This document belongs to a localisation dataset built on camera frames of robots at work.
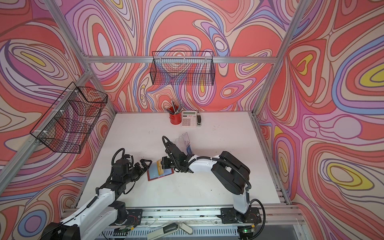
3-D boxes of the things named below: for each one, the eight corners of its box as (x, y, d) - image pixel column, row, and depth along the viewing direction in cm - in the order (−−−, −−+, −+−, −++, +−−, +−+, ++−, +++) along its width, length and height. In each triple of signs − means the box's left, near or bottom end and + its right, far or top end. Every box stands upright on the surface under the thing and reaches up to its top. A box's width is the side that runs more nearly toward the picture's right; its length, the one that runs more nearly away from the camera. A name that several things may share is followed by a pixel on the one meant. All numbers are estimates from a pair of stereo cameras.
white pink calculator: (180, 127, 112) (180, 124, 110) (181, 113, 121) (181, 111, 119) (196, 127, 112) (196, 124, 110) (196, 113, 121) (196, 111, 119)
